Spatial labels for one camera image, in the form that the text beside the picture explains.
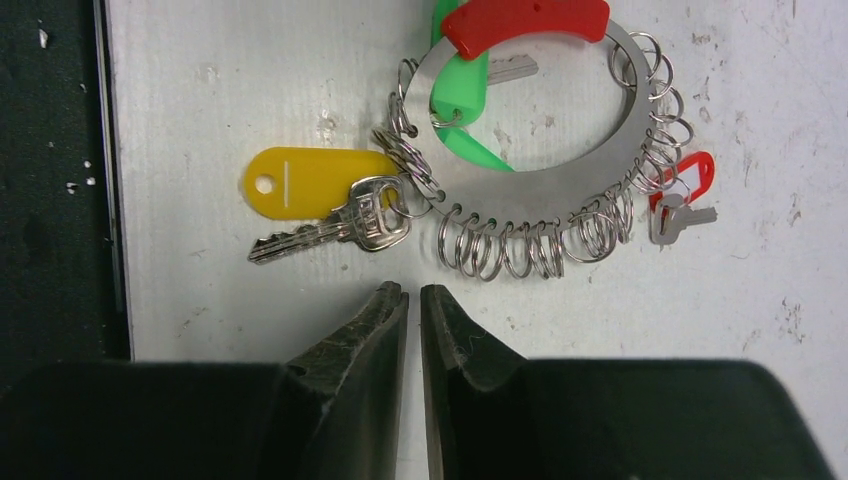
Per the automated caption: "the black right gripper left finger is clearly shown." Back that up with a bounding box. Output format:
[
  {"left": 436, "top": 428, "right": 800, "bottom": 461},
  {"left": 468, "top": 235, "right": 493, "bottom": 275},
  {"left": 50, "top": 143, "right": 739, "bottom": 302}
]
[{"left": 1, "top": 282, "right": 409, "bottom": 479}]

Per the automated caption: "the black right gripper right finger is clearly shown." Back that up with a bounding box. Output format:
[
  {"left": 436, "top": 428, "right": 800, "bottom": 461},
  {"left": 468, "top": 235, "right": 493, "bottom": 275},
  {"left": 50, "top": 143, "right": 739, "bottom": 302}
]
[{"left": 420, "top": 285, "right": 833, "bottom": 479}]

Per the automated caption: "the metal keyring with red grip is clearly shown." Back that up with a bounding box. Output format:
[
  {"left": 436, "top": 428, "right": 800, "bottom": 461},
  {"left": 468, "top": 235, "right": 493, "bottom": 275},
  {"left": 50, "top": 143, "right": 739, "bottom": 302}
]
[{"left": 373, "top": 1, "right": 695, "bottom": 282}]

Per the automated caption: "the key with yellow tag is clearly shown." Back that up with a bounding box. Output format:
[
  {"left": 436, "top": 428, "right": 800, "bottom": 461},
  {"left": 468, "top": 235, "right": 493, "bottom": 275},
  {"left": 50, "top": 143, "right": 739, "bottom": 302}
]
[{"left": 242, "top": 147, "right": 411, "bottom": 264}]

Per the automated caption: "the key with red tag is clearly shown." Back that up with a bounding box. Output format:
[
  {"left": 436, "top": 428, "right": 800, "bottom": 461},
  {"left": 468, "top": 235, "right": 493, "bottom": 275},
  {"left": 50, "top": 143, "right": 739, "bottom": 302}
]
[{"left": 649, "top": 151, "right": 718, "bottom": 246}]

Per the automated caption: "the key with green tag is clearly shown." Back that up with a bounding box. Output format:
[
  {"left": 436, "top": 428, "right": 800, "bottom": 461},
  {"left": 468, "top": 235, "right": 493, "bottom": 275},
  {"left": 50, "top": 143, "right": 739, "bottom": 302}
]
[
  {"left": 436, "top": 127, "right": 513, "bottom": 172},
  {"left": 429, "top": 0, "right": 539, "bottom": 130}
]

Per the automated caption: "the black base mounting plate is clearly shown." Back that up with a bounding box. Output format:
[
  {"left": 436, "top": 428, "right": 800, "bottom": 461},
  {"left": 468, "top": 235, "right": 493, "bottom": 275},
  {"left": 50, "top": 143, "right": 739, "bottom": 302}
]
[{"left": 1, "top": 1, "right": 130, "bottom": 390}]

